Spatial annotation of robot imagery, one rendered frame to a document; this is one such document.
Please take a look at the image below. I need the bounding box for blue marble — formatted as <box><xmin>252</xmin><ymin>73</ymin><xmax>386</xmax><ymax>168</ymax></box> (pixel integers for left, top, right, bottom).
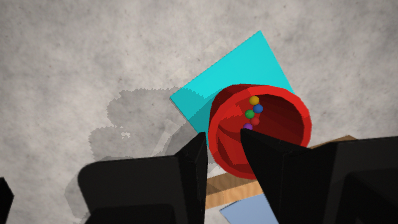
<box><xmin>253</xmin><ymin>104</ymin><xmax>263</xmax><ymax>113</ymax></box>

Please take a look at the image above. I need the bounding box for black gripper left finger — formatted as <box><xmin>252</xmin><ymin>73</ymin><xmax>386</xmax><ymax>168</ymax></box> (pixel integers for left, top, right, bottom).
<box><xmin>78</xmin><ymin>132</ymin><xmax>208</xmax><ymax>224</ymax></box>

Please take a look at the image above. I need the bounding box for red marble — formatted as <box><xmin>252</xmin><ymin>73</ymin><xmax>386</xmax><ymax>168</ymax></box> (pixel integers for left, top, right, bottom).
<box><xmin>250</xmin><ymin>117</ymin><xmax>260</xmax><ymax>126</ymax></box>

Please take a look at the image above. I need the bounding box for green marble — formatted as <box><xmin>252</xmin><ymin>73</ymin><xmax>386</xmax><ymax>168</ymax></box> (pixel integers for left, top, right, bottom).
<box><xmin>245</xmin><ymin>109</ymin><xmax>255</xmax><ymax>119</ymax></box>

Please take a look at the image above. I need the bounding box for yellow marble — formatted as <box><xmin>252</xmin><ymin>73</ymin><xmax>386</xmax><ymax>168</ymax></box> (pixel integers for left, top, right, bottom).
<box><xmin>249</xmin><ymin>96</ymin><xmax>259</xmax><ymax>105</ymax></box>

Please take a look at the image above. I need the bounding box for red cup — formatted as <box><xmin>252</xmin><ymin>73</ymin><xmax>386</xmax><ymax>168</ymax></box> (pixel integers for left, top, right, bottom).
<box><xmin>208</xmin><ymin>84</ymin><xmax>312</xmax><ymax>180</ymax></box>

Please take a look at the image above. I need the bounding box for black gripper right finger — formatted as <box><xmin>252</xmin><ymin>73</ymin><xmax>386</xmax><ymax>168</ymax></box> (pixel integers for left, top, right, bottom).
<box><xmin>240</xmin><ymin>128</ymin><xmax>398</xmax><ymax>224</ymax></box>

